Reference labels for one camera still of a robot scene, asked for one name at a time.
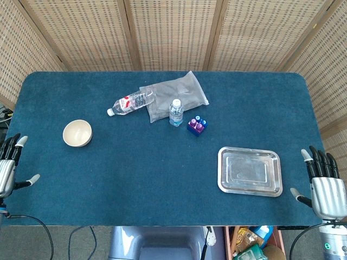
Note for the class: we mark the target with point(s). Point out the green snack packet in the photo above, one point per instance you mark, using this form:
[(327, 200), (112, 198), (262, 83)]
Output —
[(249, 254)]

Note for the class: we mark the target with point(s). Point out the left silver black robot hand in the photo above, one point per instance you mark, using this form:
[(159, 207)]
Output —
[(6, 173)]

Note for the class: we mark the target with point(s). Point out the rectangular metal tray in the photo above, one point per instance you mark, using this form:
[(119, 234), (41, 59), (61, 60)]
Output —
[(249, 171)]

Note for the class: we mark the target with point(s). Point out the large clear bottle red label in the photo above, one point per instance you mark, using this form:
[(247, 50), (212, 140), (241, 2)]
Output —
[(132, 103)]

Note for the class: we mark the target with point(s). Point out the cream white bowl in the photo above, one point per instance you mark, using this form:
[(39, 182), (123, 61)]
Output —
[(77, 133)]

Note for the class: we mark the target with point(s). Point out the blue plastic bottle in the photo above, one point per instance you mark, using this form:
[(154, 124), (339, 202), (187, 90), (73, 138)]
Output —
[(263, 232)]

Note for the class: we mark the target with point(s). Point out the wooden storage box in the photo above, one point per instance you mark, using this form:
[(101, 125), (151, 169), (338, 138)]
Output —
[(279, 238)]

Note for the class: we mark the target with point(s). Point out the blue purple toy block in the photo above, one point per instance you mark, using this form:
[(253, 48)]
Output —
[(198, 126)]

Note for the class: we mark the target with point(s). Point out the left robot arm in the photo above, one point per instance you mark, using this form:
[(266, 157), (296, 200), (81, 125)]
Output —
[(2, 210)]

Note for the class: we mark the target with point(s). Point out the brown snack packet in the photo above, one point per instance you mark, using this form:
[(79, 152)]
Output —
[(245, 238)]

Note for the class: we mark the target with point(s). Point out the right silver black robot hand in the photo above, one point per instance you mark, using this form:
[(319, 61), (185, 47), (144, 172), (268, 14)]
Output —
[(326, 196)]

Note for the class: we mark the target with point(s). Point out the clear plastic bag grey cloth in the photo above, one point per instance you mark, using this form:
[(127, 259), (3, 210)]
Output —
[(176, 94)]

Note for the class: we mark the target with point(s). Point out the grey blue robot torso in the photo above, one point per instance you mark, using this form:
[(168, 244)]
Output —
[(162, 243)]

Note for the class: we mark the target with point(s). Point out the small clear water bottle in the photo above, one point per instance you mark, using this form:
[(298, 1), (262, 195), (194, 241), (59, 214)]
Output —
[(176, 113)]

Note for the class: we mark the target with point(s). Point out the woven folding screen panel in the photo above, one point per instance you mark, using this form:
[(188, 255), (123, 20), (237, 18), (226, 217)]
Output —
[(173, 35), (81, 35), (19, 54), (325, 81), (265, 35)]

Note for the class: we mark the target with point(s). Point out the blue felt table mat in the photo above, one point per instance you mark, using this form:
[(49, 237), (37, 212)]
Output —
[(162, 162)]

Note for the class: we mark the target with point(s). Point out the white plastic tag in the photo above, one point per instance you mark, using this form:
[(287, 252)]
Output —
[(211, 238)]

